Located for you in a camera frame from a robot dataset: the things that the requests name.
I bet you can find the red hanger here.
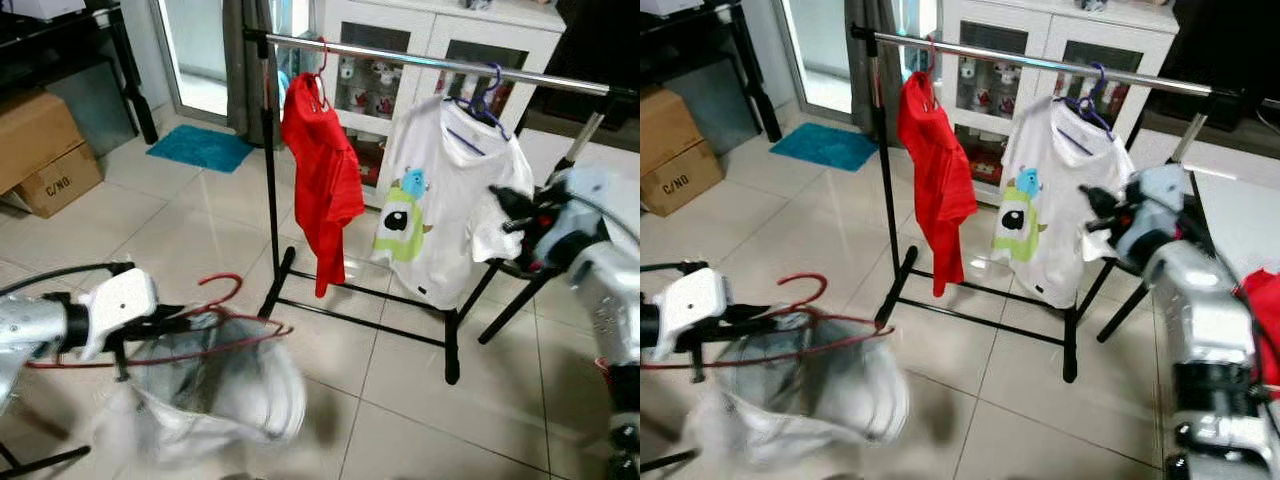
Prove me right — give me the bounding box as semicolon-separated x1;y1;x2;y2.
640;272;881;373
22;272;296;371
305;38;333;111
920;38;945;109

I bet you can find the purple hanger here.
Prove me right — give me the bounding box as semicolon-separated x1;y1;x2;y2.
1060;63;1116;136
445;63;511;141

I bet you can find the white monster print t-shirt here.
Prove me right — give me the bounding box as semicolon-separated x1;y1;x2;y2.
990;95;1136;309
372;95;536;311

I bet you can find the white low drawer cabinet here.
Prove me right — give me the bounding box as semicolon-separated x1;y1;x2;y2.
515;125;641;196
1130;135;1280;196

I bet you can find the large white table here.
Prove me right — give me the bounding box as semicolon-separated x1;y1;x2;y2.
1190;168;1280;291

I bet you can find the black stand foot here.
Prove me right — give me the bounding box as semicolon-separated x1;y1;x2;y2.
0;445;91;477
640;450;701;477

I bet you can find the black chrome clothes rack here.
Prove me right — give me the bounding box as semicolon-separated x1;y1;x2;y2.
850;25;1280;383
243;27;641;386

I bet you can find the red shirt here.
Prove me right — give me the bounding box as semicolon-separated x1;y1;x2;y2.
280;72;367;299
896;70;979;299

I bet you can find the plain brown cardboard box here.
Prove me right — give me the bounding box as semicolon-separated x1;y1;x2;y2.
0;88;86;196
640;88;706;181

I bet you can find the teal floor mat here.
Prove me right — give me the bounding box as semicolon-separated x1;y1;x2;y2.
768;122;879;173
147;125;256;174

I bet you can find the large black screen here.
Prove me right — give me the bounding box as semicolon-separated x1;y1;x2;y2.
1140;0;1280;131
530;0;641;126

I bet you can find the red garment white trim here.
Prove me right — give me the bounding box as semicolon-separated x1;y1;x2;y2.
1235;265;1280;401

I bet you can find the white glass door cabinet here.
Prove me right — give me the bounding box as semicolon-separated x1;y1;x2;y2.
935;0;1179;206
312;0;566;206

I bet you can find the grey storage box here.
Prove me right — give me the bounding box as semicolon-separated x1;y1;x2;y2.
45;62;139;156
665;60;761;151

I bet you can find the black metal shelf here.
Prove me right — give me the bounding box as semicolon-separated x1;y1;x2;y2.
640;0;783;141
0;0;161;146

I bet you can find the white framed glass door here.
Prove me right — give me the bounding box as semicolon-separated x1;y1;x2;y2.
155;0;316;126
780;0;941;116

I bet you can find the grey curtain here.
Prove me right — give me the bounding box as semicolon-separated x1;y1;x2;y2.
845;0;906;116
225;0;291;121

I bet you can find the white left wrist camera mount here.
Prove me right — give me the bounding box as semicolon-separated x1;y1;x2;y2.
78;268;161;361
662;268;733;361

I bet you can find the light blue right wrist camera mount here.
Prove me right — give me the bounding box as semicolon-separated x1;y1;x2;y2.
1120;165;1196;266
545;165;626;266

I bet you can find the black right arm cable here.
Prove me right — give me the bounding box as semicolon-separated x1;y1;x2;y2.
560;192;641;251

